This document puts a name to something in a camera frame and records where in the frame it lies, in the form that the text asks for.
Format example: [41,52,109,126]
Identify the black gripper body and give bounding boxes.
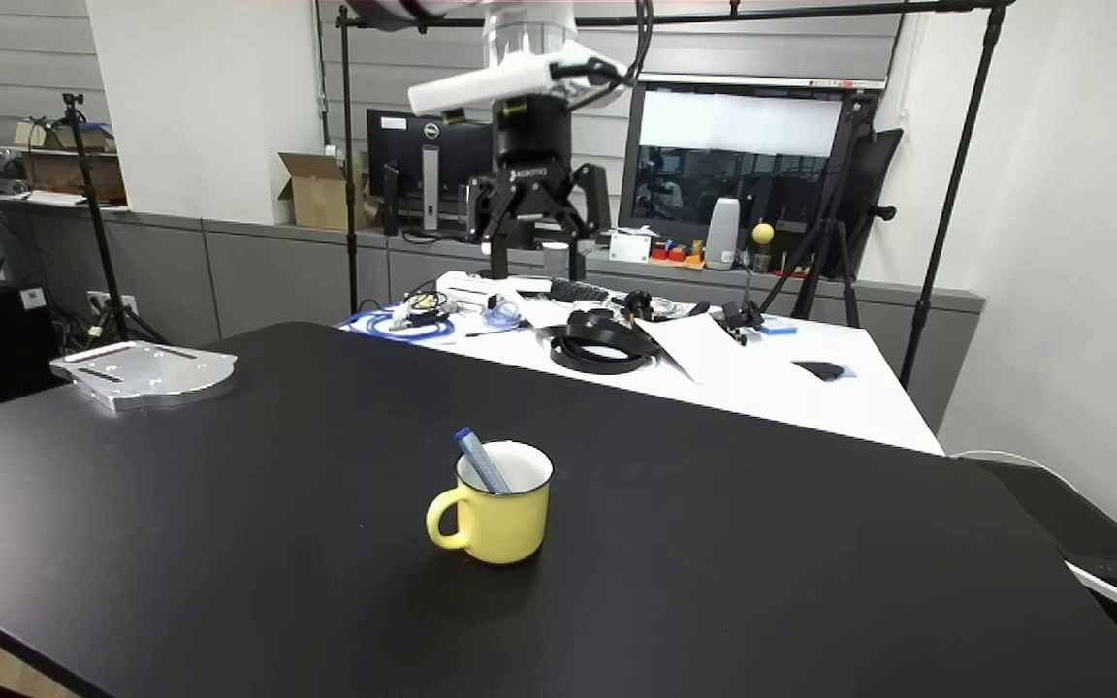
[491,92,580,196]

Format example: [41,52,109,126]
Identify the blue capped whiteboard marker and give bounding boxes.
[449,427,513,500]

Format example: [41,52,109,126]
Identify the yellow enamel mug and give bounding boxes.
[422,438,560,569]

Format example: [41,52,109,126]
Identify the white box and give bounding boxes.
[607,224,656,268]

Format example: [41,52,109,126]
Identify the white desk devices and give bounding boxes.
[435,268,529,320]

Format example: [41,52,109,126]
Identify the red orange small blocks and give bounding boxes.
[647,241,705,272]

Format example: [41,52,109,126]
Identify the black Dell monitor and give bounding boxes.
[364,108,498,241]

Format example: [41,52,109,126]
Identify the grey white speaker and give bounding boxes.
[701,195,745,272]

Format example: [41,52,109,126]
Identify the large black monitor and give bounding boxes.
[621,76,891,260]

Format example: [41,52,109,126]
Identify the open cardboard box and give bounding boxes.
[277,147,370,235]

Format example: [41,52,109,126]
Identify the yellow ball on black stand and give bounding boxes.
[725,220,785,328]

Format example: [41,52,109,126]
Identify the grey partition counter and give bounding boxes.
[0,196,987,431]

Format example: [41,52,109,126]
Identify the black computer mouse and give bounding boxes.
[793,357,849,385]

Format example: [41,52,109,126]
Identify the black light stand pole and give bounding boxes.
[898,0,1016,391]

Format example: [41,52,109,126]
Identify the slim black tripod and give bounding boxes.
[55,89,169,345]

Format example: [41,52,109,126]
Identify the small brown cardboard box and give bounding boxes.
[17,147,134,209]

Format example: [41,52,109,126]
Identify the blue coiled cable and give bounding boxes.
[346,301,457,345]

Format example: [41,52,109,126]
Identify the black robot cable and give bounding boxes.
[576,0,661,114]

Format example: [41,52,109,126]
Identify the black overhead frame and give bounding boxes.
[333,0,1016,317]

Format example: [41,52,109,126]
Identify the black camera tripod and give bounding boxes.
[763,92,906,328]

